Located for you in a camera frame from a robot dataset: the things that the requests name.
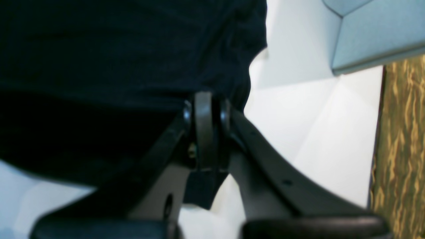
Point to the black T-shirt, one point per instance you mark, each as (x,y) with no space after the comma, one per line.
(87,86)

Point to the grey panel at table corner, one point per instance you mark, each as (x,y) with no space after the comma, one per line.
(376,32)

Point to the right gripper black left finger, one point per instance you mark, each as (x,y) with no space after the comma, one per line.
(143,203)

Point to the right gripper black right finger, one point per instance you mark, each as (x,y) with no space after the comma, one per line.
(278,200)

